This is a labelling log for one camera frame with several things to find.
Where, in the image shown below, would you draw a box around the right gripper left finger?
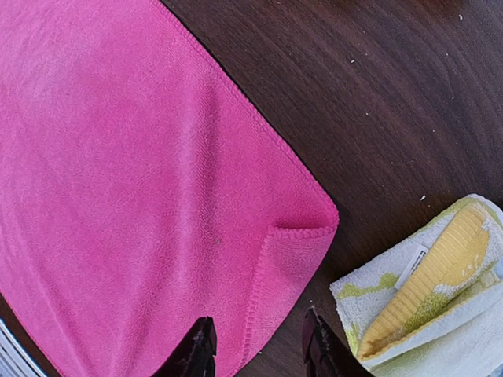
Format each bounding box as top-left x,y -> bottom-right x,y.
152,317 -> 217,377

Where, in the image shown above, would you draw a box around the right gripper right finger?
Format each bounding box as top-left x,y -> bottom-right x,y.
302,307 -> 373,377

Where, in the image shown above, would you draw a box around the pink microfibre towel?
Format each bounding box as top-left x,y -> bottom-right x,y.
1,1 -> 339,376

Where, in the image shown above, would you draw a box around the yellow green patterned towel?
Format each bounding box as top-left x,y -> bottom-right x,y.
330,194 -> 502,376

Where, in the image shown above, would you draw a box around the aluminium front rail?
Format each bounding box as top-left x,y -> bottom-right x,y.
0,320 -> 46,377

